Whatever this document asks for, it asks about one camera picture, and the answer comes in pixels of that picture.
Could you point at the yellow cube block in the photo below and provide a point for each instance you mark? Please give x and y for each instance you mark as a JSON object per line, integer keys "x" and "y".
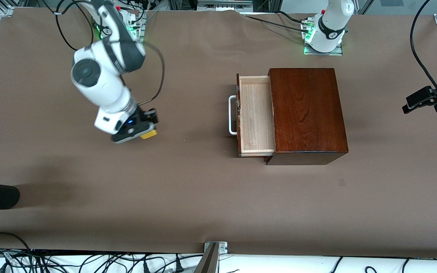
{"x": 149, "y": 134}

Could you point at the silver metal corner bracket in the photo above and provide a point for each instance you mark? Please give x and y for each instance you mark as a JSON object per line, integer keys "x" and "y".
{"x": 222, "y": 247}

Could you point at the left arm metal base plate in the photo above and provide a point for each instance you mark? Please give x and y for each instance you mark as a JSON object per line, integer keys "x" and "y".
{"x": 323, "y": 53}

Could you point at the aluminium rack frame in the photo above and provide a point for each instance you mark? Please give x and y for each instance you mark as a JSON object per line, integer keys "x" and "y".
{"x": 222, "y": 4}

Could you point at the dark brown wooden cabinet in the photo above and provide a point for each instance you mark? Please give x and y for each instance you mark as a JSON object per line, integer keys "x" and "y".
{"x": 305, "y": 110}

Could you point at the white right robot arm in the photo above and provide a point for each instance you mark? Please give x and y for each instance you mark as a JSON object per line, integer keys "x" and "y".
{"x": 101, "y": 83}

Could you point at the light wood drawer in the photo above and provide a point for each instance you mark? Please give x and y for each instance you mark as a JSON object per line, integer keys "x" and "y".
{"x": 254, "y": 113}

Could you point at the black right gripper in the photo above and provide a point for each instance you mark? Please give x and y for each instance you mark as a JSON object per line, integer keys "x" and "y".
{"x": 145, "y": 118}

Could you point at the grey metal beam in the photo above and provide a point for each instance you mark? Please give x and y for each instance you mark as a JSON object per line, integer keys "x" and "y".
{"x": 209, "y": 261}

